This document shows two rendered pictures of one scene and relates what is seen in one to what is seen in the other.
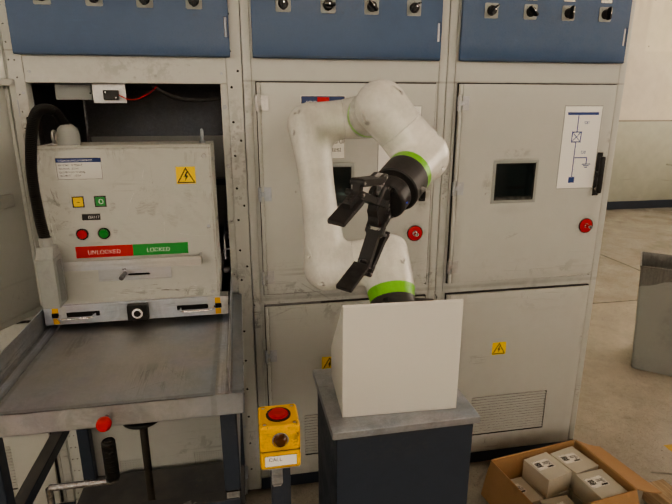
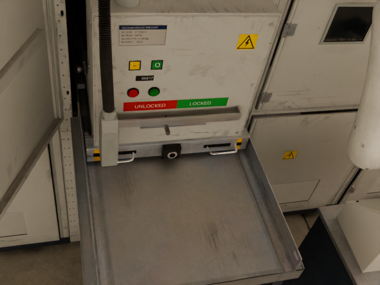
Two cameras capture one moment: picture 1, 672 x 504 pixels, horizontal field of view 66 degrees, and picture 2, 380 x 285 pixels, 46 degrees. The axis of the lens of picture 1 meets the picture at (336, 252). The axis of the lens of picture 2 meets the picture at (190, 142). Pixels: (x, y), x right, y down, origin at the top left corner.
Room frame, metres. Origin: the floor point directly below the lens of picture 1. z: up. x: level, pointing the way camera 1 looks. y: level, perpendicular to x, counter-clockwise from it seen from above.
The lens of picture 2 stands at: (0.50, 0.75, 2.00)
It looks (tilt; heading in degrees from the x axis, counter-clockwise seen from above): 47 degrees down; 348
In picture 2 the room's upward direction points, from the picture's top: 12 degrees clockwise
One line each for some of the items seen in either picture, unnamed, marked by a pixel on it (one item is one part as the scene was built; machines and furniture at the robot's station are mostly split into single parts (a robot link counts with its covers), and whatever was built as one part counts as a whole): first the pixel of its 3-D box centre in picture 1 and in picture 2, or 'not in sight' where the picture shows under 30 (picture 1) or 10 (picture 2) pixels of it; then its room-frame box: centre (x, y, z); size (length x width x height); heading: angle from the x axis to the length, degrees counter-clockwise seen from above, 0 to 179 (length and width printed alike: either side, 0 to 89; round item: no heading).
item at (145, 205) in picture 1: (130, 229); (180, 89); (1.50, 0.61, 1.15); 0.48 x 0.01 x 0.48; 100
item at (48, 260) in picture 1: (51, 275); (108, 136); (1.39, 0.80, 1.04); 0.08 x 0.05 x 0.17; 10
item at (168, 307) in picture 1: (140, 307); (169, 143); (1.51, 0.61, 0.90); 0.54 x 0.05 x 0.06; 100
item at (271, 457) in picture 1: (279, 435); not in sight; (0.92, 0.12, 0.85); 0.08 x 0.08 x 0.10; 10
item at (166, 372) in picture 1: (134, 349); (175, 191); (1.37, 0.59, 0.82); 0.68 x 0.62 x 0.06; 10
